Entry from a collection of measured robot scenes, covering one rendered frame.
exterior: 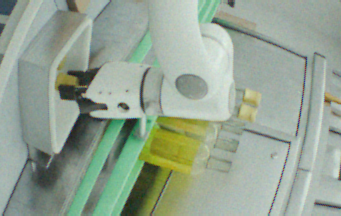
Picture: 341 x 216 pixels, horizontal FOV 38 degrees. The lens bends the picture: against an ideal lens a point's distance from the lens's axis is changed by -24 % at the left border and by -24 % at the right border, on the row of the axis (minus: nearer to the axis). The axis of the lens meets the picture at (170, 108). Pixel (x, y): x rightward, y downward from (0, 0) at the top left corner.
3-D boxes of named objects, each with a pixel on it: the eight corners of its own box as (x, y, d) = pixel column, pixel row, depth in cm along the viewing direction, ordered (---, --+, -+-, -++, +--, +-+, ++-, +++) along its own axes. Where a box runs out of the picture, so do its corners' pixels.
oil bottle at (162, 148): (105, 149, 130) (202, 179, 127) (106, 130, 126) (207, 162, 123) (114, 131, 134) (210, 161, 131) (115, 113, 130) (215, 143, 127)
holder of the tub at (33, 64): (26, 158, 112) (54, 173, 111) (18, 58, 93) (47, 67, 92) (52, 108, 124) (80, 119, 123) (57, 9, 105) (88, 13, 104)
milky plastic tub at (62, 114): (24, 143, 108) (56, 159, 107) (19, 59, 93) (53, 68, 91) (53, 90, 120) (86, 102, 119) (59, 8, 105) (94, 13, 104)
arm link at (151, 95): (161, 132, 99) (144, 130, 100) (178, 96, 105) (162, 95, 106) (154, 92, 94) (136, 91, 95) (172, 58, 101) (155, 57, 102)
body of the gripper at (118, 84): (149, 130, 99) (88, 122, 103) (169, 90, 107) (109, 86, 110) (142, 91, 95) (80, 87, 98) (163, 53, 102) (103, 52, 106)
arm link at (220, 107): (221, 49, 87) (232, 21, 94) (150, 44, 91) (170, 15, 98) (230, 132, 96) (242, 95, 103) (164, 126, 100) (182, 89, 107)
